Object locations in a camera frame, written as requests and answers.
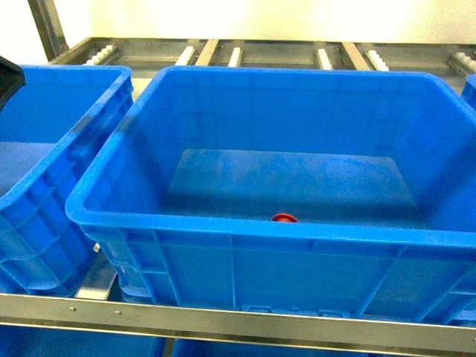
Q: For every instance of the red mushroom push button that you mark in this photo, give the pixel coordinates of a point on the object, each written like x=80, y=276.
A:
x=284, y=217

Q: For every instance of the black object top left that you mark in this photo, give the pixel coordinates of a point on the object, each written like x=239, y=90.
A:
x=12, y=78

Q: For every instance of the blue plastic crate centre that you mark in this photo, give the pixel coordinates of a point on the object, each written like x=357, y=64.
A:
x=377, y=167

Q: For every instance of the metal roller rack shelf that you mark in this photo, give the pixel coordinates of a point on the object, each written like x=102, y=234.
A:
x=355, y=335

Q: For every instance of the blue plastic crate left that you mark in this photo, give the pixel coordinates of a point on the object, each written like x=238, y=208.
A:
x=52, y=128

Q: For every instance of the blue plastic crate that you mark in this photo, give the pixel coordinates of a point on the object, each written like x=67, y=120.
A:
x=469, y=90
x=377, y=167
x=52, y=128

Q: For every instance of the blue plastic crate right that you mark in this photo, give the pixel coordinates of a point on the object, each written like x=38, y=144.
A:
x=469, y=90

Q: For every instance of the blue crate lower shelf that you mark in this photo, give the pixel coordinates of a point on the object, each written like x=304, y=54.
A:
x=24, y=341

